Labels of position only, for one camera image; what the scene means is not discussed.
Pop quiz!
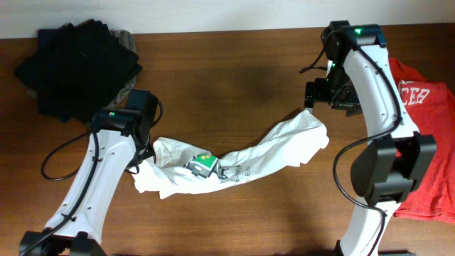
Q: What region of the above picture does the white printed t-shirt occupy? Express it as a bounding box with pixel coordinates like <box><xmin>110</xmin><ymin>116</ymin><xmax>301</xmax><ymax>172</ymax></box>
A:
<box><xmin>133</xmin><ymin>110</ymin><xmax>329</xmax><ymax>199</ymax></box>

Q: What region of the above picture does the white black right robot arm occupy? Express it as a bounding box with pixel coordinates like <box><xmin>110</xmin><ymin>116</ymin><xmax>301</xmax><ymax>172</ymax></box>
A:
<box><xmin>304</xmin><ymin>21</ymin><xmax>437</xmax><ymax>256</ymax></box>

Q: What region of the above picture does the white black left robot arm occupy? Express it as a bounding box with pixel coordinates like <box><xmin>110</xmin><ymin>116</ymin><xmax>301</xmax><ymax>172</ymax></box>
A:
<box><xmin>18</xmin><ymin>90</ymin><xmax>163</xmax><ymax>255</ymax></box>

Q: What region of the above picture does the black folded garment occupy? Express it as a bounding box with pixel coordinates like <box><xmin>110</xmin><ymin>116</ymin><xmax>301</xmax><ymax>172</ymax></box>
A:
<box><xmin>14</xmin><ymin>18</ymin><xmax>144</xmax><ymax>125</ymax></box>

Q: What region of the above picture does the red lettered t-shirt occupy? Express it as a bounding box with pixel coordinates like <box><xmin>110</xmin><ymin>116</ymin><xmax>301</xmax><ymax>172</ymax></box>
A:
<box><xmin>387</xmin><ymin>57</ymin><xmax>455</xmax><ymax>224</ymax></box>

